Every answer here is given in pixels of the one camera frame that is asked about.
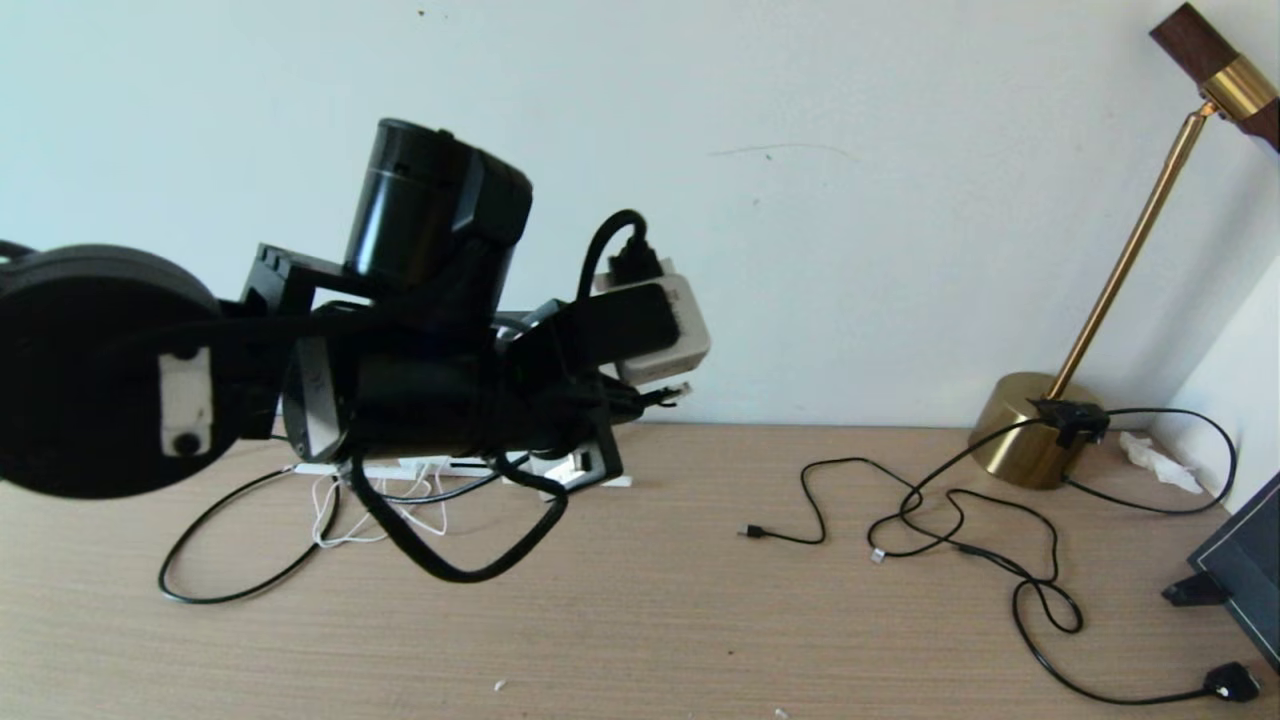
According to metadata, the white adapter cord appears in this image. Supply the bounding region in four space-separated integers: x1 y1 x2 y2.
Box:
312 470 448 549

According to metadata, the black ethernet cable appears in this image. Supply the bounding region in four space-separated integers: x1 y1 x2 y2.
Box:
158 383 693 606

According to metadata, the white router with antennas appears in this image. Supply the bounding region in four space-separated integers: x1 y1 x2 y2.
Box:
293 450 634 493

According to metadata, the gold desk lamp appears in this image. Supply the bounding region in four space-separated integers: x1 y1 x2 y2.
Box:
968 2 1280 491

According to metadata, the black clip on lamp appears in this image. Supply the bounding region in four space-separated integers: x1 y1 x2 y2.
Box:
1030 397 1113 448

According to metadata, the crumpled white tissue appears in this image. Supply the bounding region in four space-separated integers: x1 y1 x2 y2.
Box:
1120 430 1206 496

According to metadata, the black stand clip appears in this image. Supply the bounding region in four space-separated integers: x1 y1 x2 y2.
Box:
1163 575 1229 608

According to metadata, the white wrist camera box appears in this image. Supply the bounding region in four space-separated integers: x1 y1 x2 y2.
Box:
555 258 713 389

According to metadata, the black USB cable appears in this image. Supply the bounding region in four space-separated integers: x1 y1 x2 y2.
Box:
738 457 1088 636

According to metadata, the black lamp power cord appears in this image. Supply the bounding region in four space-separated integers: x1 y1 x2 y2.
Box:
870 406 1263 707

